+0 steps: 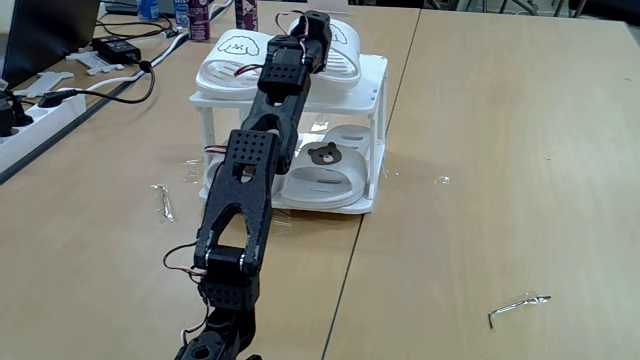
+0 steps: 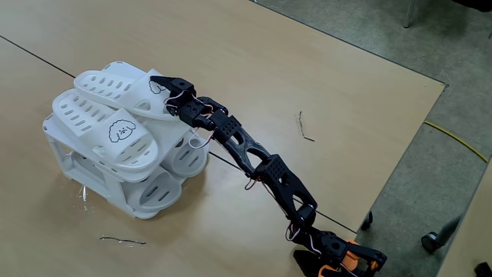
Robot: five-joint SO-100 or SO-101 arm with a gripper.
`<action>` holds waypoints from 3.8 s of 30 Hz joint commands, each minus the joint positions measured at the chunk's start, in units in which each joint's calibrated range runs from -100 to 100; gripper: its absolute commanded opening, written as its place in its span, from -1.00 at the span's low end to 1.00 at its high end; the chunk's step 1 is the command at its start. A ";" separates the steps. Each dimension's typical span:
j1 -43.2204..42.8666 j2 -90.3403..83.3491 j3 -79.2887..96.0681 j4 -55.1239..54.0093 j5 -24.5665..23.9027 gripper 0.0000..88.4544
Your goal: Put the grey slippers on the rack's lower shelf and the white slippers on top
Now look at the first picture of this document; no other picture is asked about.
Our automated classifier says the black power adapter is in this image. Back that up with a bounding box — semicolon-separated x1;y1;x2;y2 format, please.
91;35;143;65

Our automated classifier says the blue drink can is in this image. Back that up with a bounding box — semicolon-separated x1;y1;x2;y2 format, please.
172;0;190;28
135;0;161;22

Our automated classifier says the black laptop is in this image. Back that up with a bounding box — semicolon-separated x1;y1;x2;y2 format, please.
2;0;101;90

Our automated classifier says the white cable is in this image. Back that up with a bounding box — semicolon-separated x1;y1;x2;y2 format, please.
57;29;194;96

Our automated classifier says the white two-tier shoe rack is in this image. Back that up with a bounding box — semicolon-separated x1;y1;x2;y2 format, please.
188;48;390;216

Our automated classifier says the black power cable with plug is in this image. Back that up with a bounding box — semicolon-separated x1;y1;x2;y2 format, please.
37;59;157;109

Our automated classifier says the white power strip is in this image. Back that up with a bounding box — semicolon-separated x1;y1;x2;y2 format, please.
0;89;88;174

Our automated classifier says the white flat plastic part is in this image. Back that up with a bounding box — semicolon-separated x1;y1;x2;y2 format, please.
13;71;75;100
65;49;126;77

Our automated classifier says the white puppy slipper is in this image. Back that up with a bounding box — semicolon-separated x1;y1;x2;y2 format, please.
287;17;362;92
194;28;274;101

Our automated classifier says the black plug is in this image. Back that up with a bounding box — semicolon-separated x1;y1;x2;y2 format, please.
0;92;34;139

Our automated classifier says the thin black cable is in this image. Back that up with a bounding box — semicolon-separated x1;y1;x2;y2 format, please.
94;13;179;42

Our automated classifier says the metal chair base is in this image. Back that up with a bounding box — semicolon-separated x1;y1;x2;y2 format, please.
457;0;589;19

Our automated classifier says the purple drink can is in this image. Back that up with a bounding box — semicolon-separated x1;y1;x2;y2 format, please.
234;0;260;32
187;0;212;43

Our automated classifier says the grey bear slipper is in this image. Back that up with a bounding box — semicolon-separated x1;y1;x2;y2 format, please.
279;124;374;210
201;157;286;204

